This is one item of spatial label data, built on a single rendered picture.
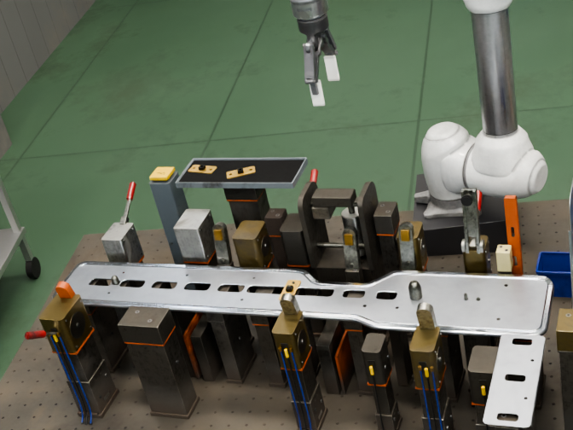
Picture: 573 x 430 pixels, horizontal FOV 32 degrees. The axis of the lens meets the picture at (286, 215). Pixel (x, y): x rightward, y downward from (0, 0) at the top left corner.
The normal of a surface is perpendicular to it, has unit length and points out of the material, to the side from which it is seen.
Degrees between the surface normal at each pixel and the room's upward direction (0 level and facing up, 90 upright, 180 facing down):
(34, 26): 90
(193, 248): 90
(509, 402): 0
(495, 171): 82
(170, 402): 90
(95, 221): 0
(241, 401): 0
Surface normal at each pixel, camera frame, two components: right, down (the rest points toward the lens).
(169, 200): -0.31, 0.56
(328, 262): -0.19, -0.83
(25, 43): 0.97, -0.07
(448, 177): -0.58, 0.57
